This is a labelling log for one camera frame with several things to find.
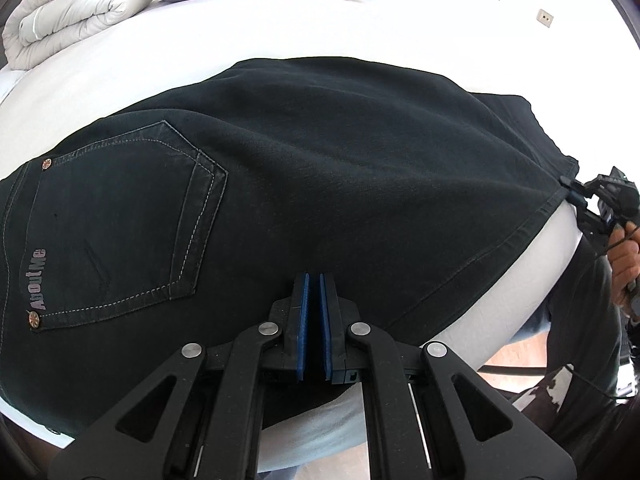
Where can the person's right hand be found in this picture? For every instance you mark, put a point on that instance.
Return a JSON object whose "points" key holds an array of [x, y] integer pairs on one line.
{"points": [[625, 265]]}

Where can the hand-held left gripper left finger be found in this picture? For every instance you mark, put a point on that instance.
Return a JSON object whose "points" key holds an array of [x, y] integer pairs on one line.
{"points": [[302, 327]]}

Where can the white bed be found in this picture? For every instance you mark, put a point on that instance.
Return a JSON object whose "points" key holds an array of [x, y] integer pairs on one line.
{"points": [[350, 30]]}

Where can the black white patterned cloth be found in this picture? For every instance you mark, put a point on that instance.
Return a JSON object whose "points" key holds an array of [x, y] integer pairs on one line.
{"points": [[537, 390]]}

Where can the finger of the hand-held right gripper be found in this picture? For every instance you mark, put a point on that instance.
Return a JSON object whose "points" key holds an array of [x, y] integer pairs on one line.
{"points": [[579, 200], [570, 182]]}

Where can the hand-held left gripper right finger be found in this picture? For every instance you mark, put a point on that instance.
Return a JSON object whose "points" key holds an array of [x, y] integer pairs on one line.
{"points": [[327, 327]]}

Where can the black denim pants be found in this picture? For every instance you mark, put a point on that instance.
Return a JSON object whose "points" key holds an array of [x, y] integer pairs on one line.
{"points": [[320, 170]]}

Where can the folded beige duvet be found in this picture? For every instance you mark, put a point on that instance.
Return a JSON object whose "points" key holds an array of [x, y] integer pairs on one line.
{"points": [[70, 10]]}

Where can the person's dark trousers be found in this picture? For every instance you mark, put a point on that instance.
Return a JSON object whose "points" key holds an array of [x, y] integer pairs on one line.
{"points": [[580, 320]]}

